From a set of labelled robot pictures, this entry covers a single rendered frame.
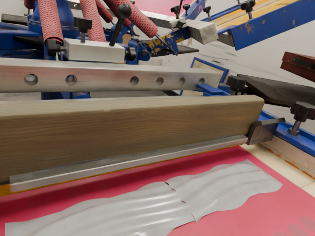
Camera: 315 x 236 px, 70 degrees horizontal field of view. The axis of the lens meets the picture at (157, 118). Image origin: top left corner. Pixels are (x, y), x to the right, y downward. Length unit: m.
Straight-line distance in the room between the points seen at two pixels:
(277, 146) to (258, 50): 2.19
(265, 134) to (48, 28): 0.58
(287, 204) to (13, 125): 0.34
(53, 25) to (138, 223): 0.57
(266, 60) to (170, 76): 2.07
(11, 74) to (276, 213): 0.46
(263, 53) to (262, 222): 2.35
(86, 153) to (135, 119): 0.07
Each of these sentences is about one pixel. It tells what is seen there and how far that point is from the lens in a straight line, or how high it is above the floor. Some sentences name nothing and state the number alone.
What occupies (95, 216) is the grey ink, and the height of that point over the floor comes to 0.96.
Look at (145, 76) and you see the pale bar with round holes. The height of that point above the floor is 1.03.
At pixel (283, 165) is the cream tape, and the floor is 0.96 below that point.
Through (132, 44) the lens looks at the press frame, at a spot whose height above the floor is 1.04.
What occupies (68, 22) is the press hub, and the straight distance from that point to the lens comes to 1.02.
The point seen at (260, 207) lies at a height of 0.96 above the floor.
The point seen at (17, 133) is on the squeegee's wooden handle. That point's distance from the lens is 0.24.
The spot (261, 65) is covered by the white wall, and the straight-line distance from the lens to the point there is 2.60.
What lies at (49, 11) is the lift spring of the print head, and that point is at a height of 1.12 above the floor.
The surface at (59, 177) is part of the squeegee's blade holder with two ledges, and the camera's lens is 0.26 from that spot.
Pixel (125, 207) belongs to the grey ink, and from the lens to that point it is 0.27.
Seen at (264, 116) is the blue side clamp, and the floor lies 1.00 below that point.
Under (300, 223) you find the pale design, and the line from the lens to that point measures 0.36.
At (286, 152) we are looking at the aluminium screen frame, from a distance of 0.48.
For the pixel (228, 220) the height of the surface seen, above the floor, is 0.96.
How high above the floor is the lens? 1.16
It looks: 24 degrees down
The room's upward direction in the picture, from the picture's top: 11 degrees clockwise
